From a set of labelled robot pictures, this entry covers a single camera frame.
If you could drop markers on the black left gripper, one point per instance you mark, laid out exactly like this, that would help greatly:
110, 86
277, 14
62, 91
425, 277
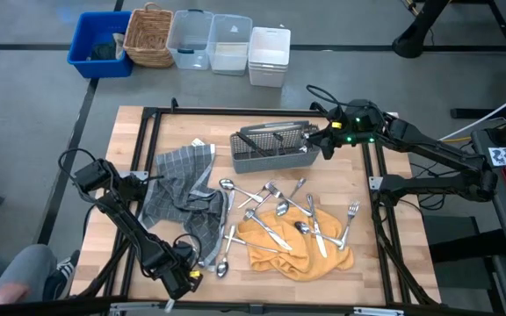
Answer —
169, 265

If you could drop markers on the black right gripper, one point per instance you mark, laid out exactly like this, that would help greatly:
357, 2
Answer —
354, 127

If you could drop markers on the silver metal spoon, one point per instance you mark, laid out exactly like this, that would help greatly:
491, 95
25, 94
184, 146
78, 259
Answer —
226, 184
222, 270
282, 209
200, 263
304, 148
301, 227

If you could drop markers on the yellow terry cloth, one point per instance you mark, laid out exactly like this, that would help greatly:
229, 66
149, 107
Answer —
301, 263

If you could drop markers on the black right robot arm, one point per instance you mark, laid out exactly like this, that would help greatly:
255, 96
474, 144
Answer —
433, 149

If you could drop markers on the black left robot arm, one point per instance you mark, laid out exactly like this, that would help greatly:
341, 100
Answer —
125, 219

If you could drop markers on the grey mesh cutlery basket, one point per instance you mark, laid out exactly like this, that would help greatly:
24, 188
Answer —
275, 164

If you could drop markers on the grey checked cloth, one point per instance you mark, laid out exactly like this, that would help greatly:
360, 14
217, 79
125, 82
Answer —
182, 184

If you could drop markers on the white plastic bin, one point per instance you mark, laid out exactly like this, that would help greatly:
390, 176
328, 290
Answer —
268, 48

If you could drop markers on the person's shoe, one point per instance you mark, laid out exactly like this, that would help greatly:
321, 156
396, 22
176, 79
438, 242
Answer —
62, 276

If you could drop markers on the black floor stand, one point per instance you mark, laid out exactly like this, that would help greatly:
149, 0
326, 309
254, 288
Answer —
409, 46

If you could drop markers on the clear plastic bin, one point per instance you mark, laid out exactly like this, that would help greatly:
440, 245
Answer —
229, 48

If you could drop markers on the person's leg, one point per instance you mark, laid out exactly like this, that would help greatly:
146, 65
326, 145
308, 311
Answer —
16, 267

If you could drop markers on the woven wicker basket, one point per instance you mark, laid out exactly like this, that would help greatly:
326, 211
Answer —
147, 35

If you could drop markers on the dark cloth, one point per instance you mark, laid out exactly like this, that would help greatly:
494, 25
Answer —
101, 52

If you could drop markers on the blue plastic bin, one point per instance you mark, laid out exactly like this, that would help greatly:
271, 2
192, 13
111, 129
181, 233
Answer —
81, 44

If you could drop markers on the silver metal bracket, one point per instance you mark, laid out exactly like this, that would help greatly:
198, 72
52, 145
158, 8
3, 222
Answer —
378, 311
127, 308

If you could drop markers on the black metal table frame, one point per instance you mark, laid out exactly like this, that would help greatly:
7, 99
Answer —
235, 111

